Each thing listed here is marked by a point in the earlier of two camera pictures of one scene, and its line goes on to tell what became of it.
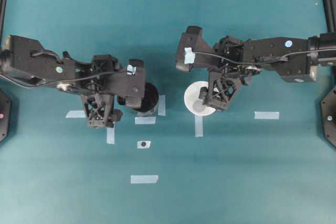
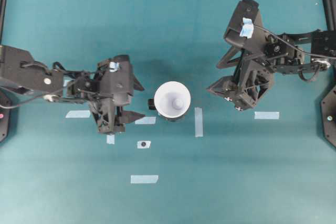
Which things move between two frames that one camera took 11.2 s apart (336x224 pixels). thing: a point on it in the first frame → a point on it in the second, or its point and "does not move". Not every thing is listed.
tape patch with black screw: (144, 144) does not move
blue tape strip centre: (145, 120) does not move
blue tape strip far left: (75, 114) does not move
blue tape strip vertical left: (110, 136) does not move
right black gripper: (226, 76) → (248, 86)
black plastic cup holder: (149, 98) → (151, 106)
